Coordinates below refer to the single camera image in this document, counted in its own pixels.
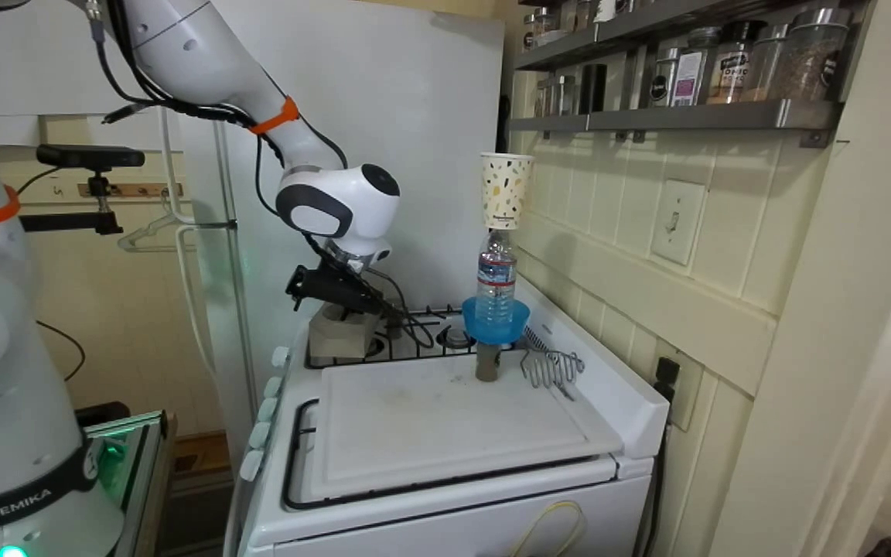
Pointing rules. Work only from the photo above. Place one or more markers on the black camera stand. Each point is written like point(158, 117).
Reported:
point(76, 218)

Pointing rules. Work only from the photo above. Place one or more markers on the white stove knob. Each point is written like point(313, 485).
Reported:
point(250, 465)
point(274, 389)
point(283, 356)
point(262, 434)

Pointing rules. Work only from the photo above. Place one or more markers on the blue plastic funnel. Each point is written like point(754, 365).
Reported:
point(495, 319)

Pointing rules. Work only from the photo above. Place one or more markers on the black stereo camera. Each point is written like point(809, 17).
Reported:
point(91, 154)

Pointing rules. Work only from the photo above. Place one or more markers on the white gas stove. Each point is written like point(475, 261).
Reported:
point(446, 514)

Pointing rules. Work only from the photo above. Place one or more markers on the clear plastic water bottle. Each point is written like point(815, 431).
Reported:
point(495, 269)

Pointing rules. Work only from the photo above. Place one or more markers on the metal wall shelf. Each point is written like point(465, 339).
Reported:
point(673, 114)
point(619, 25)

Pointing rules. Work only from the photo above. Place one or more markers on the white plastic cutting board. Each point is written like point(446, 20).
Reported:
point(455, 423)

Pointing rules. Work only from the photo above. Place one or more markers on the small grey cup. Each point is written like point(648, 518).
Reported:
point(485, 362)

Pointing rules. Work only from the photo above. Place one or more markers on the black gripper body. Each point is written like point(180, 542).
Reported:
point(347, 279)

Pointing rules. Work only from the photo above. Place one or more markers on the white stove with black grates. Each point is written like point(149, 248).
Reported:
point(433, 356)

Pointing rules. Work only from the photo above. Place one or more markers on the cream light switch plate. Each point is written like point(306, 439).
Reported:
point(677, 221)

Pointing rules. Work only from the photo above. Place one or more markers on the black burner grate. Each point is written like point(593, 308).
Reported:
point(284, 465)

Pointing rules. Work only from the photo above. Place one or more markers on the white label spice jar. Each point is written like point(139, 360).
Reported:
point(686, 77)

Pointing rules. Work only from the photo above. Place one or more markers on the cream wall outlet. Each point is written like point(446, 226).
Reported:
point(685, 396)

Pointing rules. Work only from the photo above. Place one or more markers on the glass spice jar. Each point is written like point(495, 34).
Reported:
point(656, 75)
point(815, 50)
point(739, 64)

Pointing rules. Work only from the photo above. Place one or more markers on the white refrigerator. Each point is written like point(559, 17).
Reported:
point(433, 103)

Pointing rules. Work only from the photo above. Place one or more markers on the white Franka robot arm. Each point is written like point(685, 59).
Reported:
point(199, 64)

